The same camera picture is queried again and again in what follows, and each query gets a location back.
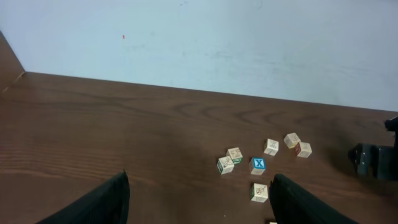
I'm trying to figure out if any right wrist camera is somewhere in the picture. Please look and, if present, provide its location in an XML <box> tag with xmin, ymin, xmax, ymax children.
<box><xmin>384</xmin><ymin>116</ymin><xmax>398</xmax><ymax>133</ymax></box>

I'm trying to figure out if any wooden block W centre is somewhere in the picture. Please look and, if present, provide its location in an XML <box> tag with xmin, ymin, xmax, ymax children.
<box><xmin>250</xmin><ymin>183</ymin><xmax>268</xmax><ymax>203</ymax></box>

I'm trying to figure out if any wooden block left of group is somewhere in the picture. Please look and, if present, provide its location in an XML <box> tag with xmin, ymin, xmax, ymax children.
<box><xmin>217</xmin><ymin>156</ymin><xmax>234</xmax><ymax>175</ymax></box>

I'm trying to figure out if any green edged wooden block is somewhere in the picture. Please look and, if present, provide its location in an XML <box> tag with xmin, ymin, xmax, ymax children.
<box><xmin>226</xmin><ymin>147</ymin><xmax>243</xmax><ymax>164</ymax></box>

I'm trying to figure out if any tan wooden block far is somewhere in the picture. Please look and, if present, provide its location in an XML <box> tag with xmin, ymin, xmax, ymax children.
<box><xmin>284</xmin><ymin>133</ymin><xmax>301</xmax><ymax>149</ymax></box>

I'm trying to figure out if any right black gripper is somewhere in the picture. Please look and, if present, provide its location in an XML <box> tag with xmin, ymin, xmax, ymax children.
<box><xmin>348</xmin><ymin>144</ymin><xmax>397</xmax><ymax>180</ymax></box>

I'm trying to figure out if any wooden block with umbrella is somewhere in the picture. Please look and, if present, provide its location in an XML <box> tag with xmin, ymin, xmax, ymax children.
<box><xmin>264</xmin><ymin>139</ymin><xmax>279</xmax><ymax>156</ymax></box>

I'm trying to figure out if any blue X wooden block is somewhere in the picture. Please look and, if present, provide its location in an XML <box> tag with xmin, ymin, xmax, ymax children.
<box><xmin>249</xmin><ymin>157</ymin><xmax>266</xmax><ymax>175</ymax></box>

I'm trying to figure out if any wooden block red edge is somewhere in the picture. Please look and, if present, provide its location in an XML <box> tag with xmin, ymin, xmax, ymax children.
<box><xmin>294</xmin><ymin>142</ymin><xmax>312</xmax><ymax>158</ymax></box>

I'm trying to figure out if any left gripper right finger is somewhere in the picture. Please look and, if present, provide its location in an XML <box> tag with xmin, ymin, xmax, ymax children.
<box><xmin>269</xmin><ymin>174</ymin><xmax>355</xmax><ymax>224</ymax></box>

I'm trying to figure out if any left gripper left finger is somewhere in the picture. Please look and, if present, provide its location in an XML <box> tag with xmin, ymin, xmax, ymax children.
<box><xmin>39</xmin><ymin>171</ymin><xmax>130</xmax><ymax>224</ymax></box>

